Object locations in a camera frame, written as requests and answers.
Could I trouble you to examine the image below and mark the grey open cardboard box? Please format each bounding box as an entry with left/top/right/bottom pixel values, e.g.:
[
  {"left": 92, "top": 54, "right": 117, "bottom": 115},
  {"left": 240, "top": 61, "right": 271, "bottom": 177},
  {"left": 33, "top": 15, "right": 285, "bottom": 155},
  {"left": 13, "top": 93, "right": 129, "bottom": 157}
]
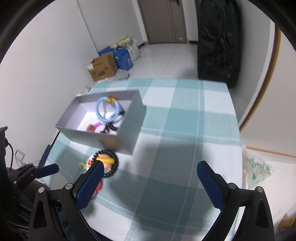
[{"left": 56, "top": 90, "right": 146, "bottom": 154}]

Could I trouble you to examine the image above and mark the blue cardboard box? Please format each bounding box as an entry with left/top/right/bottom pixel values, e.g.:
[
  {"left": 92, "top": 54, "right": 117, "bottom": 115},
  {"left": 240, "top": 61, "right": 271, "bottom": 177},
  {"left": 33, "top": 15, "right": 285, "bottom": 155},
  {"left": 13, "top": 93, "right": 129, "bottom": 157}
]
[{"left": 98, "top": 48, "right": 133, "bottom": 71}]

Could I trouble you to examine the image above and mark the black suitcase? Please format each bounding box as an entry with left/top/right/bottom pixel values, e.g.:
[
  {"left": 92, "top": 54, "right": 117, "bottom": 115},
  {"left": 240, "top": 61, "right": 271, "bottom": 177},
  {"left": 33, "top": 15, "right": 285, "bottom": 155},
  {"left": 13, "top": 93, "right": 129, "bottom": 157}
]
[{"left": 197, "top": 1, "right": 242, "bottom": 88}]

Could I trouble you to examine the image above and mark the brown cardboard box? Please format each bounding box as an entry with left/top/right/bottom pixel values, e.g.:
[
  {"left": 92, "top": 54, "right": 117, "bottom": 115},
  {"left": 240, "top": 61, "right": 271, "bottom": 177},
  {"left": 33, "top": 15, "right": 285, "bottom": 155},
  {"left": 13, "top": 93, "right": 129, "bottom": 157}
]
[{"left": 87, "top": 52, "right": 118, "bottom": 82}]

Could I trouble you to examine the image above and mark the teal plaid tablecloth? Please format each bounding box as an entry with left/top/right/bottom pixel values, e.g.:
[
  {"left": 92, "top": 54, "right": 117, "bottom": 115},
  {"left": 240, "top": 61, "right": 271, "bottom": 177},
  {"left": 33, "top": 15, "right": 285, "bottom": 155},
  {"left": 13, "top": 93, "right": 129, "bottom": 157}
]
[{"left": 47, "top": 78, "right": 244, "bottom": 241}]

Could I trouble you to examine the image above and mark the cream tote bag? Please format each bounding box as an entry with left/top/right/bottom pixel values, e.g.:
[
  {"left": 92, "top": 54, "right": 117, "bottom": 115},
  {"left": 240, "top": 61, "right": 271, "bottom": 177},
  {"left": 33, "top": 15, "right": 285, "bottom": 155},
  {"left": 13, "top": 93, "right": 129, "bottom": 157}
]
[{"left": 112, "top": 36, "right": 137, "bottom": 49}]

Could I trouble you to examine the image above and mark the purple ring bracelet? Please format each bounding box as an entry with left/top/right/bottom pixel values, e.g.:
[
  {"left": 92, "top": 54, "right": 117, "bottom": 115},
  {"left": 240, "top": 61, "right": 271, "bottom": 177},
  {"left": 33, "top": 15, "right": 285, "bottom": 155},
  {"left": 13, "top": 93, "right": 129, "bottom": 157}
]
[{"left": 86, "top": 122, "right": 105, "bottom": 133}]

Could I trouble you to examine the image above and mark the grey door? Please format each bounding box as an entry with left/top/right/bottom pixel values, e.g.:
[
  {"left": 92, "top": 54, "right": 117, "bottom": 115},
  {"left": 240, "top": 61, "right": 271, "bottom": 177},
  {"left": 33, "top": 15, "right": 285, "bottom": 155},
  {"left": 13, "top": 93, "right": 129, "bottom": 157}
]
[{"left": 138, "top": 0, "right": 187, "bottom": 44}]

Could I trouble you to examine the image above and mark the green printed plastic bag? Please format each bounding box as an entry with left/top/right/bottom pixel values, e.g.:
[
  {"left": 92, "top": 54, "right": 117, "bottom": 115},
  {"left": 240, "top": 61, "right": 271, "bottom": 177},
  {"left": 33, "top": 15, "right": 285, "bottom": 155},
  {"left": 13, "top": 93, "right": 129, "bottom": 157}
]
[{"left": 242, "top": 146, "right": 274, "bottom": 189}]

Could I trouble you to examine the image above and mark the black bead bracelet pig charm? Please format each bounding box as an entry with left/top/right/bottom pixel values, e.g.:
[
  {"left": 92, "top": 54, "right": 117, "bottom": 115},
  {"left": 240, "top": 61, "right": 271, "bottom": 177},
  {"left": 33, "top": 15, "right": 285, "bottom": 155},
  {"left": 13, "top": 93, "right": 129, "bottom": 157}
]
[{"left": 91, "top": 150, "right": 119, "bottom": 178}]

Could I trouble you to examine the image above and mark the black bead bracelet in box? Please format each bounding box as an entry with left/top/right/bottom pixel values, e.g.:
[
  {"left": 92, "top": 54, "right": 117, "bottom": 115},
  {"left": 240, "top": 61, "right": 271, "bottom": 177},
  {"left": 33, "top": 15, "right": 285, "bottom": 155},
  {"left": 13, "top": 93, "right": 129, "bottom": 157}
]
[{"left": 99, "top": 110, "right": 126, "bottom": 135}]

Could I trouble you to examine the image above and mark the light blue ring bracelet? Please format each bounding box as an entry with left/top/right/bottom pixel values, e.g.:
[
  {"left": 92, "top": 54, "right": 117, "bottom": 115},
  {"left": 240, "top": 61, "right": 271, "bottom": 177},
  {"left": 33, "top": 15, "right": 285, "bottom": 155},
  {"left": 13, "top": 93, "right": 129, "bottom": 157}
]
[{"left": 96, "top": 96, "right": 122, "bottom": 123}]

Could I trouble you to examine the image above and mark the white round red badge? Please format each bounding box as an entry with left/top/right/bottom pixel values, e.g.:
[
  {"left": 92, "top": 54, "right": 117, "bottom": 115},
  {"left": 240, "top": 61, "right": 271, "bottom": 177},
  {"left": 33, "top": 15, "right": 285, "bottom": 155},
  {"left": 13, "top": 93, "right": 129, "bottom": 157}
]
[{"left": 85, "top": 157, "right": 104, "bottom": 199}]

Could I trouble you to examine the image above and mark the grey plastic mailer bag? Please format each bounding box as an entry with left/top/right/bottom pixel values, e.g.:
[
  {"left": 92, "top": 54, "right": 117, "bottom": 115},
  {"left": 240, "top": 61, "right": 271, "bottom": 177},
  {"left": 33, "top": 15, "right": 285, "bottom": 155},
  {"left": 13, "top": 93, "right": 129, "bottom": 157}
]
[{"left": 115, "top": 69, "right": 130, "bottom": 80}]

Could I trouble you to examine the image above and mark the white woven sack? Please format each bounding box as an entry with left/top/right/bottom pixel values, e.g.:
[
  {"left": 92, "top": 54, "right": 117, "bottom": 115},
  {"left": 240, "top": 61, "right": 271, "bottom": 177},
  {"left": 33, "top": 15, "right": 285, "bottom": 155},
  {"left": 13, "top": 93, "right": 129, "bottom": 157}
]
[{"left": 126, "top": 42, "right": 141, "bottom": 64}]

